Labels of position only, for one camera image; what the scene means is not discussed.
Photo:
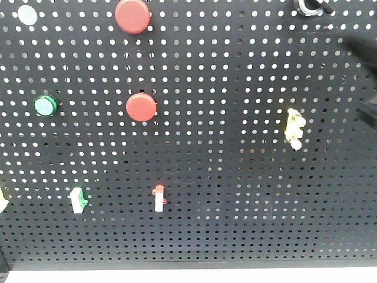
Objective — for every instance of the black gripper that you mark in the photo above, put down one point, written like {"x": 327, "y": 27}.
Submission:
{"x": 365, "y": 51}

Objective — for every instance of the green illuminated push button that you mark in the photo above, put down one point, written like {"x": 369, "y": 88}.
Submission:
{"x": 46, "y": 105}

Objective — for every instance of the upper red round push button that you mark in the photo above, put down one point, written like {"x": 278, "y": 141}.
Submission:
{"x": 132, "y": 16}

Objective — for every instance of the yellow toggle handle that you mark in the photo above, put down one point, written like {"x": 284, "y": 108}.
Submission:
{"x": 293, "y": 132}

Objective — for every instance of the black perforated pegboard panel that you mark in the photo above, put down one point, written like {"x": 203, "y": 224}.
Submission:
{"x": 223, "y": 75}

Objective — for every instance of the lower red round push button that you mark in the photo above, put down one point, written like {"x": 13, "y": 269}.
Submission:
{"x": 141, "y": 107}

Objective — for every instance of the green-white rocker switch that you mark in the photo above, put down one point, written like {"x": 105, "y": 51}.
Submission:
{"x": 77, "y": 200}

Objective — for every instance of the red round push button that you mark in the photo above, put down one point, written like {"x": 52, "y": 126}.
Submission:
{"x": 141, "y": 107}
{"x": 132, "y": 16}

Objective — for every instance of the red-white rocker switch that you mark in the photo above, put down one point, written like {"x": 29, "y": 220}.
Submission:
{"x": 159, "y": 199}

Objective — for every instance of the yellow-white rocker switch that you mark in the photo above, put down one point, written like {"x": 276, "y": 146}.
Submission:
{"x": 4, "y": 200}

